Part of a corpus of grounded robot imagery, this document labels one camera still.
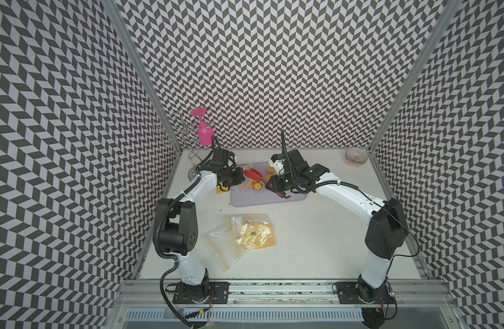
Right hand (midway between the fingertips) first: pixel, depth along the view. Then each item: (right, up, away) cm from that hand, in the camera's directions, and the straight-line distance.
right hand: (270, 187), depth 83 cm
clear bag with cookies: (-14, -20, +3) cm, 25 cm away
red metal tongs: (-6, +5, +5) cm, 9 cm away
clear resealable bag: (-15, -1, +8) cm, 16 cm away
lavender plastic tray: (-8, -3, +18) cm, 20 cm away
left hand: (-11, +3, +9) cm, 15 cm away
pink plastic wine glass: (-31, +25, +16) cm, 43 cm away
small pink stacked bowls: (+47, +14, +26) cm, 55 cm away
